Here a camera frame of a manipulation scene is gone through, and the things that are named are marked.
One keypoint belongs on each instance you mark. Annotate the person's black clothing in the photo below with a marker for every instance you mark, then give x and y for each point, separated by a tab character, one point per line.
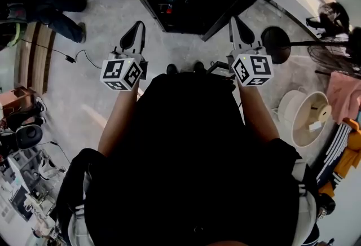
186	154

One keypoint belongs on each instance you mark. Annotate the black office chair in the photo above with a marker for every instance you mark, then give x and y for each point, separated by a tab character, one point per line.
28	133

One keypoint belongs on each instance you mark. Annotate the brown wooden box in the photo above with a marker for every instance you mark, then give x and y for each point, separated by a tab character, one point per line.
15	98

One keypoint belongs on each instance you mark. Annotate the large white spool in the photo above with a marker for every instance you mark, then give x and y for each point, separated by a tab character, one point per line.
306	126

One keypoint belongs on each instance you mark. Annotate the person's black right shoe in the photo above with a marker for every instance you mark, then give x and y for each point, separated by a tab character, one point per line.
199	66

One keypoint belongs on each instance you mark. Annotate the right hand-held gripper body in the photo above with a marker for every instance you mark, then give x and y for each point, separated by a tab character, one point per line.
253	70

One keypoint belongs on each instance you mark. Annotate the person's black shoe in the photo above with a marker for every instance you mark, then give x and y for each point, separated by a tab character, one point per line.
199	66
171	69

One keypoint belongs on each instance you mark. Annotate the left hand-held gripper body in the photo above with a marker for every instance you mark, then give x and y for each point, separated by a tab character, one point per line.
121	74

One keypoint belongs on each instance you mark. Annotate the wooden bench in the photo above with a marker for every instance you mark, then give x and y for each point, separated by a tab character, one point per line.
36	56

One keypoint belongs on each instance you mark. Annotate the orange cloth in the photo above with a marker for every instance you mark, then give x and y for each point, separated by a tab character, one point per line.
349	154

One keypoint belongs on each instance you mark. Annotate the person's black left shoe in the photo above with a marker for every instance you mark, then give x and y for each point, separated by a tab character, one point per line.
171	69

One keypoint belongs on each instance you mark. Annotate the person's left forearm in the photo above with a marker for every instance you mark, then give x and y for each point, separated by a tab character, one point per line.
119	118

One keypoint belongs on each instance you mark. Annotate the pink cloth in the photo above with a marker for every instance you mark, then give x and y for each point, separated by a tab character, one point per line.
344	95

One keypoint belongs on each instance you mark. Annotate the white equipment rack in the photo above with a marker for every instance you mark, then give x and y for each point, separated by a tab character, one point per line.
25	180

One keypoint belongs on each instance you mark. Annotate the person's right forearm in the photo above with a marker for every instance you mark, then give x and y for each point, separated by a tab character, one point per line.
256	115

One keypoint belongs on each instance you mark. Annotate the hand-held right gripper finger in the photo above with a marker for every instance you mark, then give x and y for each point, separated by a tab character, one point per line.
246	37
235	33

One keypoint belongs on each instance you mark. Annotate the black standing fan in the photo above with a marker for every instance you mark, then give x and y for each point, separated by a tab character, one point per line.
276	44

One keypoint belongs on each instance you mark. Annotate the dark white-striped garment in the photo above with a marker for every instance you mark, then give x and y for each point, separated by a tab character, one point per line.
334	149

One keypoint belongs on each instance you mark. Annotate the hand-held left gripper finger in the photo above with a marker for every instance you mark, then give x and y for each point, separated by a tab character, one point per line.
129	39
142	37

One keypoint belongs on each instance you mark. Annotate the red drink can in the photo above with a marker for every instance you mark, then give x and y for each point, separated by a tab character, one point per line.
169	9

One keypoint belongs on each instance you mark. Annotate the small white spool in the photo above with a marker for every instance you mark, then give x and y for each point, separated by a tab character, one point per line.
289	108

